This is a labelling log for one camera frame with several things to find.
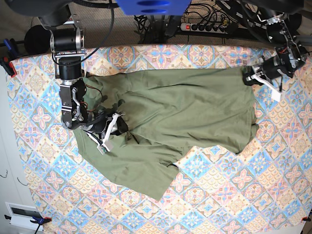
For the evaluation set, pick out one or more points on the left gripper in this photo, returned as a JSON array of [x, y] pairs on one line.
[[270, 69]]

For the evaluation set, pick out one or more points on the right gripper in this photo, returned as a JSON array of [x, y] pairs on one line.
[[98, 126]]

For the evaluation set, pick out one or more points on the green t-shirt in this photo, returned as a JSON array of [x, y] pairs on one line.
[[167, 113]]

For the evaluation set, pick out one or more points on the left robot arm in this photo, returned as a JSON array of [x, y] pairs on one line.
[[291, 53]]

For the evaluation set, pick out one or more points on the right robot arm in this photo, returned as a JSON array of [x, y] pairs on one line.
[[68, 54]]

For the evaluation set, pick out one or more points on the patterned tablecloth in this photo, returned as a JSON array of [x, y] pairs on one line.
[[268, 187]]

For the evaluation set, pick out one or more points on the blue clamp lower left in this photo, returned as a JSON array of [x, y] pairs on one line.
[[39, 220]]

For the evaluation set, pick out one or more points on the blue clamp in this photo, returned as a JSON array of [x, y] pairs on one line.
[[6, 62], [39, 220]]

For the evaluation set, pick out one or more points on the white power strip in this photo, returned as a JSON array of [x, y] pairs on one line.
[[206, 28]]

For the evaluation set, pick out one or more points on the black round stool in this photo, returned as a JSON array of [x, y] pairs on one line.
[[37, 40]]

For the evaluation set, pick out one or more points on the orange clamp lower right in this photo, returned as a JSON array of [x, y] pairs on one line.
[[306, 219]]

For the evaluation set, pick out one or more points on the blue clamp upper left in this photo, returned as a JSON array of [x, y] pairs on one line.
[[6, 62]]

